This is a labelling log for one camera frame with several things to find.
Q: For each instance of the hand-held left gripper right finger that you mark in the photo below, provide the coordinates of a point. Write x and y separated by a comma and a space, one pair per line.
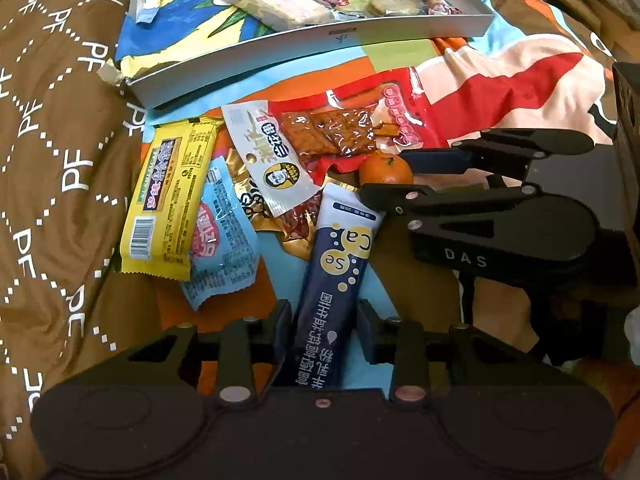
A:
369, 335

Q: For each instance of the yellow snack bar packet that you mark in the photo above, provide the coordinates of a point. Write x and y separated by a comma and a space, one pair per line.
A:
160, 195

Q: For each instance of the brown patterned quilt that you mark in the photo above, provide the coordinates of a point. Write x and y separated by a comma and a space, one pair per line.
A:
50, 160

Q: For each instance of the tangerine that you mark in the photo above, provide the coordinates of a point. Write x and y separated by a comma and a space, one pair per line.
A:
385, 170

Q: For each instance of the grey tray with cartoon drawing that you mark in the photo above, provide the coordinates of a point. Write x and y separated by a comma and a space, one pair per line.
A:
210, 50

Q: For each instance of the gold snack packet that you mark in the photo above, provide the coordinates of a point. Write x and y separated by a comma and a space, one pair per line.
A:
295, 232

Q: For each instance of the light blue snack packet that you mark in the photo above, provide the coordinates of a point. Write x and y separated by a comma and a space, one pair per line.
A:
225, 260

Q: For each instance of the white snack packet face print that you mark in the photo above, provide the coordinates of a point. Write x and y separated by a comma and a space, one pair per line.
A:
270, 160

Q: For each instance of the rice cracker bar packet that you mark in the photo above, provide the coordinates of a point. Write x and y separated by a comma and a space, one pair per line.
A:
275, 0

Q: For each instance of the dark blue stick packet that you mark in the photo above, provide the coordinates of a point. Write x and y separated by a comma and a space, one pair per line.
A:
325, 300

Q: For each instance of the clear cookie packet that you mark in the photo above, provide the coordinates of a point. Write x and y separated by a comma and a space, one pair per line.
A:
392, 2

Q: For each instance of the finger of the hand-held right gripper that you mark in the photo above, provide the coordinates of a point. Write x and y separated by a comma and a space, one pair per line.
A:
390, 197
435, 160

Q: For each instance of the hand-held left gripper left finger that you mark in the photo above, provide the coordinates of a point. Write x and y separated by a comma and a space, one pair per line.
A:
280, 332

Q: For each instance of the red dried tofu packet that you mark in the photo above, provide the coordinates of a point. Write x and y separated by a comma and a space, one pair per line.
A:
400, 110

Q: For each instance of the cartoon printed bedsheet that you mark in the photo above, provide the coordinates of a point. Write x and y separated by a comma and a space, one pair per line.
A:
500, 70

